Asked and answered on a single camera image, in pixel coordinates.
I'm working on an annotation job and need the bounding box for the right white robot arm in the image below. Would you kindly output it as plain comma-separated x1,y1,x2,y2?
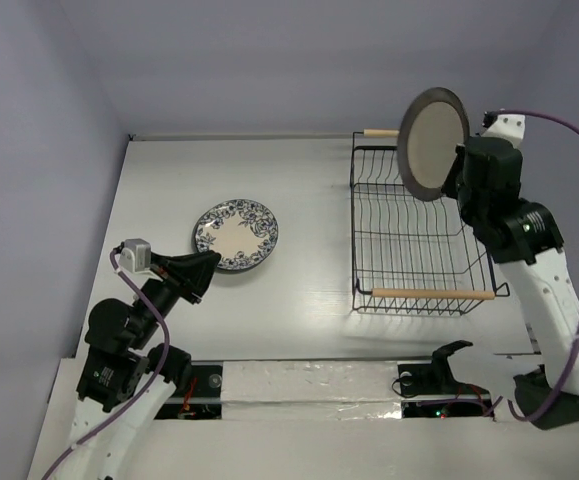
429,136,579,430

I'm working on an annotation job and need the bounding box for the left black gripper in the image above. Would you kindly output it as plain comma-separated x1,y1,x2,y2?
130,247,222,345

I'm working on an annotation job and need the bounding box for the black wire dish rack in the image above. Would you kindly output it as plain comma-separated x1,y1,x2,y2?
349,132,510,316

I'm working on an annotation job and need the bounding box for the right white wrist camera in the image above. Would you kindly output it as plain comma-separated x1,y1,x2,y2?
480,111,526,149

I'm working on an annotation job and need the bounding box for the blue floral plate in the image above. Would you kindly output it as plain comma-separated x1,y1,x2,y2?
192,199,279,272

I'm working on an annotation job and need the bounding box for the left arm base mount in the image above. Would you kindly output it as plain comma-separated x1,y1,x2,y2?
156,362,223,420

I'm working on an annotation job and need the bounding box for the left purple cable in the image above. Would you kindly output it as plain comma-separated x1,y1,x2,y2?
41,247,173,480

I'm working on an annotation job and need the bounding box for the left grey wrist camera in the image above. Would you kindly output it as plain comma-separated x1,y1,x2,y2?
117,238,152,274

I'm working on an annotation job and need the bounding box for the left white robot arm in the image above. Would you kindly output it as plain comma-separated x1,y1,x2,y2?
43,239,221,479

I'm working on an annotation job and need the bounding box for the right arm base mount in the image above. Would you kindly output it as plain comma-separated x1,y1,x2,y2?
390,340,488,407

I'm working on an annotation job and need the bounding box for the dark grey rimmed plate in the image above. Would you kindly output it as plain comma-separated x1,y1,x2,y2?
397,87,470,202

